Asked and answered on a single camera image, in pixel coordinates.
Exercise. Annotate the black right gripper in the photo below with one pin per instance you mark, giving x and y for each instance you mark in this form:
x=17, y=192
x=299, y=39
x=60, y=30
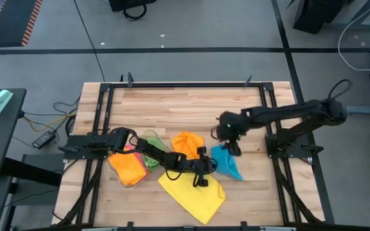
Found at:
x=233, y=126

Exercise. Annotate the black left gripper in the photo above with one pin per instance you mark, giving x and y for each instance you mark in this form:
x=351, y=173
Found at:
x=201, y=165

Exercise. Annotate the orange microfiber towel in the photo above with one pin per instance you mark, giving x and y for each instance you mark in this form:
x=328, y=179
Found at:
x=186, y=144
x=127, y=168

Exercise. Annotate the blue microfiber towel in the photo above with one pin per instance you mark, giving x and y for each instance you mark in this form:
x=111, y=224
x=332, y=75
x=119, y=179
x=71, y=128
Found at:
x=226, y=165

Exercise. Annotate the yellow microfiber towel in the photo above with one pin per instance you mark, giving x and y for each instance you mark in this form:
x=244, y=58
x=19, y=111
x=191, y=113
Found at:
x=198, y=202

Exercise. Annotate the green microfiber towel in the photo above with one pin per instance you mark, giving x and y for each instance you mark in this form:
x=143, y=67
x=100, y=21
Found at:
x=151, y=163

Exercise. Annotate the pink microfiber towel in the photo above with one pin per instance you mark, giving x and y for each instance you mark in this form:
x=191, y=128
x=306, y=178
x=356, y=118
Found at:
x=139, y=157

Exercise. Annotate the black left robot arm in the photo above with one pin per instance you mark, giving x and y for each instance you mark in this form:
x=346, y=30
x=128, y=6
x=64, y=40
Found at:
x=159, y=155

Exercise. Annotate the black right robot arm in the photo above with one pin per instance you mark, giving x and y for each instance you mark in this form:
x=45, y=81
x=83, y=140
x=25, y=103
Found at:
x=284, y=112

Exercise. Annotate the clear plastic bin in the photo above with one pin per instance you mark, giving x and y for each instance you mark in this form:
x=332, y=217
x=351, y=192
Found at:
x=146, y=133

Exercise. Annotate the grey desk foot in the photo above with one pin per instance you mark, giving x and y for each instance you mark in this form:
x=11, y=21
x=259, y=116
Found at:
x=368, y=110

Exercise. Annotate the black cabinet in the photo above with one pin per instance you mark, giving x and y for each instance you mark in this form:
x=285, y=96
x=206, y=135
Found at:
x=313, y=16

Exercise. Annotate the black power adapter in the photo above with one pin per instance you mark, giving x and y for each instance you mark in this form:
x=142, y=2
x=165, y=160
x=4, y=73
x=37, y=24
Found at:
x=43, y=140

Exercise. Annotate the black equipment box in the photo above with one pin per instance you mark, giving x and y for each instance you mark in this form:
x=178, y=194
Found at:
x=130, y=4

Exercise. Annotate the black orange-edged floor mat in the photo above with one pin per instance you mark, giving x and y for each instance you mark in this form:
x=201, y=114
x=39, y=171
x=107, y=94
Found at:
x=11, y=22

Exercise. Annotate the black frame post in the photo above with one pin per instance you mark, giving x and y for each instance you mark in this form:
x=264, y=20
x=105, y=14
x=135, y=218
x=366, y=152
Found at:
x=248, y=81
x=130, y=224
x=244, y=224
x=130, y=80

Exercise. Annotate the black aluminium table frame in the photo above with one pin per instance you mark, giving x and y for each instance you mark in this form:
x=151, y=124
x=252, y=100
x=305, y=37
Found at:
x=185, y=85

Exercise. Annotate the grey desk frame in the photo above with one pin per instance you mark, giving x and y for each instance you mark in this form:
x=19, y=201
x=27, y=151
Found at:
x=365, y=25

